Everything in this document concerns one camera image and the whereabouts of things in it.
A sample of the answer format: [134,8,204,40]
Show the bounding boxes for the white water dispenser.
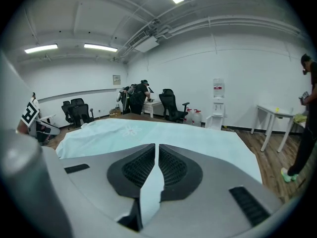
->
[212,77,227,119]

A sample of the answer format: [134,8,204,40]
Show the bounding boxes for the white table with checkered cloth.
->
[142,100,163,119]

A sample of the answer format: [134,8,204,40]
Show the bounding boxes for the yellow green cloth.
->
[293,113,309,124]

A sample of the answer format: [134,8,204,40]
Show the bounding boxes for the white ceiling pipes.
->
[115,15,307,62]

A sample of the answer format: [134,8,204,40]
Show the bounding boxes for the small white side table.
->
[251,104,297,153]

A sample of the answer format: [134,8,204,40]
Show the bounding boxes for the white low shelf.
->
[204,114,224,131]

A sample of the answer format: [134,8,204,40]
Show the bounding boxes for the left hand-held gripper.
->
[20,98,61,136]

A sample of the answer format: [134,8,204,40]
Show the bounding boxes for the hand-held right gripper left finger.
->
[43,143,157,238]

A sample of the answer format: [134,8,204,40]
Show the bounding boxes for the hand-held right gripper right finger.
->
[143,144,283,238]

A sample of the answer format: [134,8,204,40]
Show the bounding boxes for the white ceiling air conditioner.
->
[128,30,160,54]

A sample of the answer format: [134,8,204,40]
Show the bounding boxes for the clear water jug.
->
[184,108,197,125]
[191,109,203,127]

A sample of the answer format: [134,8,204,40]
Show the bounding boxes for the cardboard box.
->
[108,107,123,119]

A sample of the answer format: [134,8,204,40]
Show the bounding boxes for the dark wooden table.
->
[97,112,182,124]

